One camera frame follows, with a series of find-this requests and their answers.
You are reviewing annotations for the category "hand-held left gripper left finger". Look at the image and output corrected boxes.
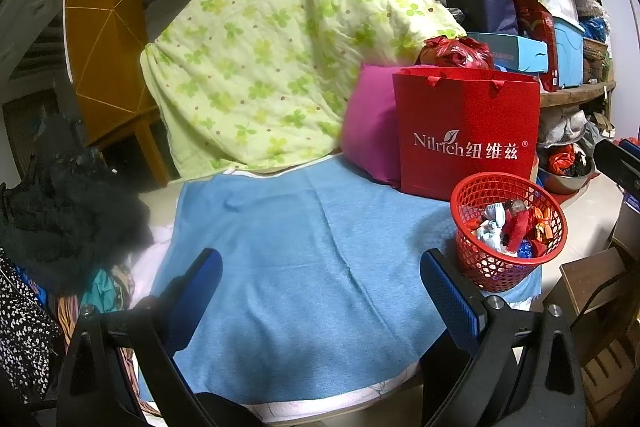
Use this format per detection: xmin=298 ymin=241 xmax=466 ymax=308
xmin=55 ymin=248 xmax=223 ymax=427

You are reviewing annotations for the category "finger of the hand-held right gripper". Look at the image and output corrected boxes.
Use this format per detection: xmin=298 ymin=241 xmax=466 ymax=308
xmin=593 ymin=139 xmax=640 ymax=212

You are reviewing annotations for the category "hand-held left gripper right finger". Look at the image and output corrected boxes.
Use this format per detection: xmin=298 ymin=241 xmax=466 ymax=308
xmin=420 ymin=248 xmax=588 ymax=427

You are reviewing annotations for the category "red mesh basket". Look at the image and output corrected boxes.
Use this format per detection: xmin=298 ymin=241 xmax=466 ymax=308
xmin=450 ymin=172 xmax=569 ymax=293

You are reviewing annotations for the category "white plastic bag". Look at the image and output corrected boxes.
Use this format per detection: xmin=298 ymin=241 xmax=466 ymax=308
xmin=475 ymin=224 xmax=506 ymax=250

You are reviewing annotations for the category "orange candy wrapper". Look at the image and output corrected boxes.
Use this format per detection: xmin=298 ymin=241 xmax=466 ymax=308
xmin=530 ymin=207 xmax=556 ymax=240

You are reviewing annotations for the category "metal basin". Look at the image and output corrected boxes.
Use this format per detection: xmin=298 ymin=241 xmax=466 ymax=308
xmin=542 ymin=154 xmax=598 ymax=195

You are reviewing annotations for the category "orange plastic bag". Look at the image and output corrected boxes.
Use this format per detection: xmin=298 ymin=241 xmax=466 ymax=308
xmin=547 ymin=146 xmax=576 ymax=175

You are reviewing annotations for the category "grey plastic bag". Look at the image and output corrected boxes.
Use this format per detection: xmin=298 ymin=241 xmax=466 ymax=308
xmin=542 ymin=107 xmax=598 ymax=148

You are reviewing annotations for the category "round wooden shelf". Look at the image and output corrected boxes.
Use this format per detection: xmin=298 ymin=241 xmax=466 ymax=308
xmin=539 ymin=81 xmax=617 ymax=108

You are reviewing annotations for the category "blue blanket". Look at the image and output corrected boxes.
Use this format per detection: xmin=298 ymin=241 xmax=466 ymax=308
xmin=135 ymin=156 xmax=543 ymax=408

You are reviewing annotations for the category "colourful clothes heap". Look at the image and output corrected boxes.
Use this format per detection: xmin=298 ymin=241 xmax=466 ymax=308
xmin=55 ymin=263 xmax=138 ymax=408

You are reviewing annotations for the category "wicker basket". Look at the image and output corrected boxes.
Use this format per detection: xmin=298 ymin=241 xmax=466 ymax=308
xmin=582 ymin=37 xmax=611 ymax=85

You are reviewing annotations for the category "wooden stool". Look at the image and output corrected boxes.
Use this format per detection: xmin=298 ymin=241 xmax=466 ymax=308
xmin=542 ymin=237 xmax=640 ymax=423

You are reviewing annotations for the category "blue plastic storage bin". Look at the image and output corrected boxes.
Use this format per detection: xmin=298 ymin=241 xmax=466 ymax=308
xmin=552 ymin=18 xmax=586 ymax=88

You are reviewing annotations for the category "black cloth pile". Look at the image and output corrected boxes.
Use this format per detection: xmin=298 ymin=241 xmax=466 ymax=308
xmin=0 ymin=114 xmax=156 ymax=295

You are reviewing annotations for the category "red gift box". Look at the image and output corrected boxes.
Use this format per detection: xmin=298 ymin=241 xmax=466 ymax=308
xmin=510 ymin=0 xmax=560 ymax=92

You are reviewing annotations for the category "light blue cardboard box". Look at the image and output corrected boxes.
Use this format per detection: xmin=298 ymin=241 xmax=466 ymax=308
xmin=465 ymin=32 xmax=550 ymax=75

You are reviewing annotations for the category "red paper gift bag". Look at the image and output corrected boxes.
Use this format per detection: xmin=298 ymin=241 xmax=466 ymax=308
xmin=392 ymin=67 xmax=542 ymax=202

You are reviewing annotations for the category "magenta pillow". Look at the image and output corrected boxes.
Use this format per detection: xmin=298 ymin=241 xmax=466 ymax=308
xmin=341 ymin=63 xmax=403 ymax=188

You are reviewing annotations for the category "black white dotted cloth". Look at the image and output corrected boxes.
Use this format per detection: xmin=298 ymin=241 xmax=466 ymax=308
xmin=0 ymin=247 xmax=63 ymax=405

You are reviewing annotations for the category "large glossy red plastic bag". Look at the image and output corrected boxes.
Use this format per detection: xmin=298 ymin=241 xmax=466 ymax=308
xmin=419 ymin=35 xmax=495 ymax=70

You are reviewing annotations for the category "green clover quilt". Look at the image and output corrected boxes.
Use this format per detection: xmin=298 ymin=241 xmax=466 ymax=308
xmin=140 ymin=0 xmax=468 ymax=180

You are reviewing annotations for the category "orange wooden cabinet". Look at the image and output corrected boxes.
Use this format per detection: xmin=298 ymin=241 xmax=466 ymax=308
xmin=62 ymin=0 xmax=173 ymax=185

